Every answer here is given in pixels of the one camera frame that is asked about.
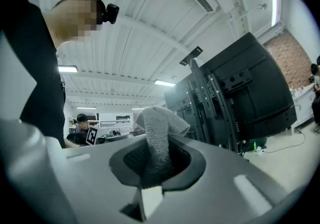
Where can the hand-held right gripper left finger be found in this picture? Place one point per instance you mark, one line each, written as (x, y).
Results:
(87, 188)

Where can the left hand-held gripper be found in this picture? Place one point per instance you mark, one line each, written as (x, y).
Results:
(92, 135)

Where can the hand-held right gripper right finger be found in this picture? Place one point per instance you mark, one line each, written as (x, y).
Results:
(212, 193)

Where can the grey cloth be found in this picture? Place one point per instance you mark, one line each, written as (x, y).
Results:
(156, 143)

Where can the black TV stand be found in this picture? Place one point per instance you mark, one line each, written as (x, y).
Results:
(200, 85)

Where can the white storage shelf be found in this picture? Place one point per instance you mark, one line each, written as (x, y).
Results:
(115, 123)

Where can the ceiling light bar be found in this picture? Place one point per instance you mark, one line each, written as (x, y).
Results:
(85, 107)
(164, 83)
(274, 4)
(137, 108)
(67, 68)

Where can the green bottle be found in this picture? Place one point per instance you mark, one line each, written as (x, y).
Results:
(255, 146)

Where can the person's black shirt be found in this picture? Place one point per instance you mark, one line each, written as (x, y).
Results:
(37, 80)

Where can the black television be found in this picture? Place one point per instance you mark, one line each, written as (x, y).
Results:
(262, 93)

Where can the person's head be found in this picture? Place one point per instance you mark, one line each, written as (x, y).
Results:
(75, 18)

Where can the white cabinet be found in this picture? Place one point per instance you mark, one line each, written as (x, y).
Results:
(303, 108)

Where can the black head camera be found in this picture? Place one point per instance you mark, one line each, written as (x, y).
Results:
(112, 14)

